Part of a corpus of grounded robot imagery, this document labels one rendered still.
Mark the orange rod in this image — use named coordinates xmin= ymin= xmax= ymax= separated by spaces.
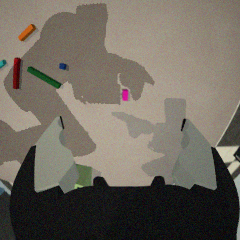
xmin=18 ymin=24 xmax=36 ymax=41

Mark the red rod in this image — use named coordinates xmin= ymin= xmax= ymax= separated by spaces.
xmin=13 ymin=58 xmax=21 ymax=89

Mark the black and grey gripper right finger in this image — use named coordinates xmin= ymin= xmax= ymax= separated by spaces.
xmin=172 ymin=119 xmax=240 ymax=240

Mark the turquoise rod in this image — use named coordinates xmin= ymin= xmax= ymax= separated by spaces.
xmin=0 ymin=60 xmax=7 ymax=68

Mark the magenta rod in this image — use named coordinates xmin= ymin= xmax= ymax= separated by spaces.
xmin=123 ymin=90 xmax=128 ymax=101

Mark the green rod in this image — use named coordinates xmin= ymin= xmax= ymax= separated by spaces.
xmin=27 ymin=66 xmax=61 ymax=89

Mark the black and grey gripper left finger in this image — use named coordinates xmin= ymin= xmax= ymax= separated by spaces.
xmin=10 ymin=116 xmax=79 ymax=240

